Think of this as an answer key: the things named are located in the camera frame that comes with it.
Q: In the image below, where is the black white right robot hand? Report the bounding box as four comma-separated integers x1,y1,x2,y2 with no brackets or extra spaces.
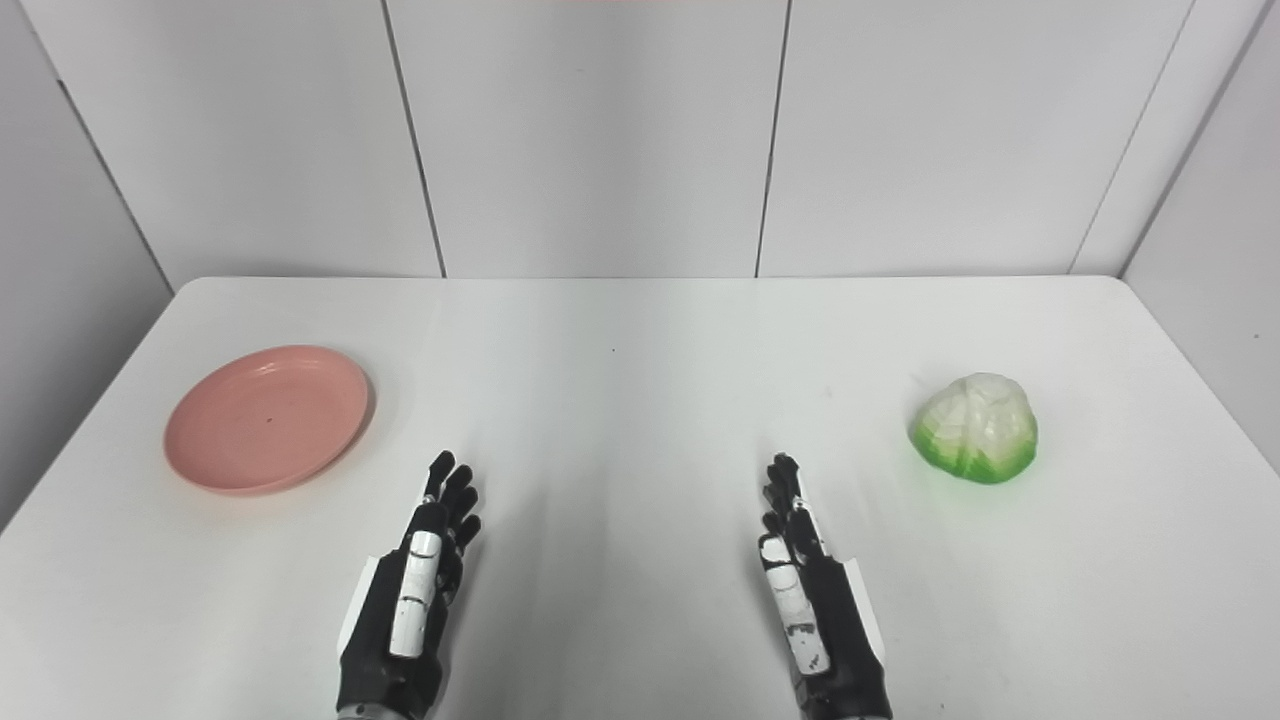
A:
757,453,893,720

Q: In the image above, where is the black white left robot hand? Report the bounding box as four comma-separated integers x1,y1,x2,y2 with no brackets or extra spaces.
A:
337,451,483,719

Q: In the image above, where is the pink round plate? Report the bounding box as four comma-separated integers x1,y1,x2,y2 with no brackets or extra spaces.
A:
163,345,373,497

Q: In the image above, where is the green white toy cabbage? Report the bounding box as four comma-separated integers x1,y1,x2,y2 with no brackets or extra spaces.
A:
908,372,1039,486

